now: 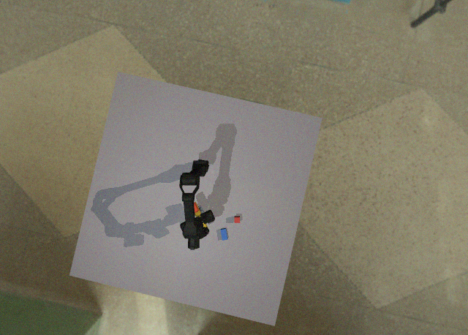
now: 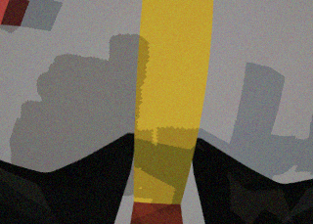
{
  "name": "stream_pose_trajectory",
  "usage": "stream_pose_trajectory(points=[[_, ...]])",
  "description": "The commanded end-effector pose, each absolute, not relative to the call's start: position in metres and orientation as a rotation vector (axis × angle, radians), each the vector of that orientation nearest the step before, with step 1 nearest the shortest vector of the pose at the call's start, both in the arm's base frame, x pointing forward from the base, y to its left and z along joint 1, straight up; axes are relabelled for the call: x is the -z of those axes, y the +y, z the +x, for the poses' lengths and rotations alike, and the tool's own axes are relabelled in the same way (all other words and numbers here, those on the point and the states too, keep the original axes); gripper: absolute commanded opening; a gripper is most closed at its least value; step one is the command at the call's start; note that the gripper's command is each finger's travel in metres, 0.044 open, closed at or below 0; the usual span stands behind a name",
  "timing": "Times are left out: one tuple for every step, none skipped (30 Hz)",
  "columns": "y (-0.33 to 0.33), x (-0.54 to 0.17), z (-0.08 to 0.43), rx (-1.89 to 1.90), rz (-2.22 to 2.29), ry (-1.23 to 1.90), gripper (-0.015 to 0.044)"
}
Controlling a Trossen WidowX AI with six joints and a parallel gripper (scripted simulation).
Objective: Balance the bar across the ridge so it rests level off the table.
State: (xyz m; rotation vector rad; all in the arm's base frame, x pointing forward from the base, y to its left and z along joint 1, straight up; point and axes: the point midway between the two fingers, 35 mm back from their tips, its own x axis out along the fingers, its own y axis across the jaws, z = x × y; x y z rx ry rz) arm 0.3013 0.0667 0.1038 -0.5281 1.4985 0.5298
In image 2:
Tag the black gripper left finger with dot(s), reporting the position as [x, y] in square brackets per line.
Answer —
[88, 191]

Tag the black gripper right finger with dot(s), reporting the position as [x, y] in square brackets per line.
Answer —
[231, 193]

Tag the yellow bar with red end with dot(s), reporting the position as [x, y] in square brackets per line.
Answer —
[173, 54]

